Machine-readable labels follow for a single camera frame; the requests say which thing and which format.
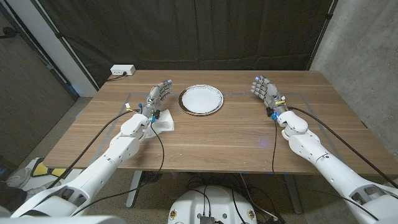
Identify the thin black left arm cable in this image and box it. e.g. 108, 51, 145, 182
70, 123, 165, 217

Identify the black backdrop curtain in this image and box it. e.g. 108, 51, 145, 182
37, 0, 338, 88

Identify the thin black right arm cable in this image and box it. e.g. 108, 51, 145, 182
271, 119, 278, 174

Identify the grey sneaker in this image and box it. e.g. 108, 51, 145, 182
5, 167, 32, 189

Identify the person leg in black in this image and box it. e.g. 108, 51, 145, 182
0, 182, 27, 212

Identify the black torso cable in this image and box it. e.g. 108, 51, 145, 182
189, 185, 213, 218

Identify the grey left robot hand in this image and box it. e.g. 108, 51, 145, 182
141, 79, 173, 119

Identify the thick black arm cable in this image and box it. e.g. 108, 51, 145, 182
46, 109, 139, 190
287, 106, 398, 189

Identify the black power cord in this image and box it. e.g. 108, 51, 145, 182
106, 71, 128, 82

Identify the white tissue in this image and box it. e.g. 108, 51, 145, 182
143, 108, 175, 139

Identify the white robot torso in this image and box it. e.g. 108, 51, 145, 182
167, 185, 258, 224

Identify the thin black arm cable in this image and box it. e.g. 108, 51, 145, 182
70, 123, 165, 217
271, 119, 278, 174

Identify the yellow black floor pad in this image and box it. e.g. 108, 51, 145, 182
30, 157, 68, 178

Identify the black wall hook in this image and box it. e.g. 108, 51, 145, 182
0, 26, 19, 40

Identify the black backdrop stand pole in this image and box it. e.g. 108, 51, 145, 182
29, 0, 101, 91
307, 0, 339, 71

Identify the white plastic plate gold rim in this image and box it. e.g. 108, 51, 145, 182
178, 84, 224, 116

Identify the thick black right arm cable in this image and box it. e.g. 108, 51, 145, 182
287, 106, 398, 189

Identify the white power strip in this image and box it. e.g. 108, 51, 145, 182
109, 64, 137, 77

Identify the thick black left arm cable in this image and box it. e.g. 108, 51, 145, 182
46, 109, 139, 190

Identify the grey table leg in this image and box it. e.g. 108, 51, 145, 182
124, 170, 144, 208
282, 174, 304, 215

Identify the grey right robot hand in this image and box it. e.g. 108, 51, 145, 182
250, 75, 289, 116

